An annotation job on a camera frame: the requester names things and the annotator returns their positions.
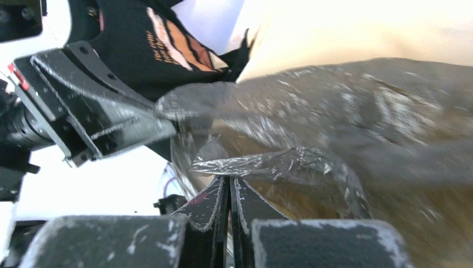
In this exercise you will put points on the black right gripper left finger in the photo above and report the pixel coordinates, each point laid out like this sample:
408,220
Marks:
192,236

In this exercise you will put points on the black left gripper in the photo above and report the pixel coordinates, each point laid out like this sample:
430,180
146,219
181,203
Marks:
82,107

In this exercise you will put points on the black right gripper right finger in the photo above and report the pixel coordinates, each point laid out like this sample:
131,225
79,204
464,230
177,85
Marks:
264,237

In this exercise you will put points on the dark translucent trash bag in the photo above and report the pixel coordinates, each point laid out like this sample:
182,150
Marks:
387,139

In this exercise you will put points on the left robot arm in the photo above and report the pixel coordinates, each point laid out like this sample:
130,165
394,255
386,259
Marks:
26,27

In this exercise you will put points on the black hanging shirt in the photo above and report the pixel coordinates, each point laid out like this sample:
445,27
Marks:
146,46

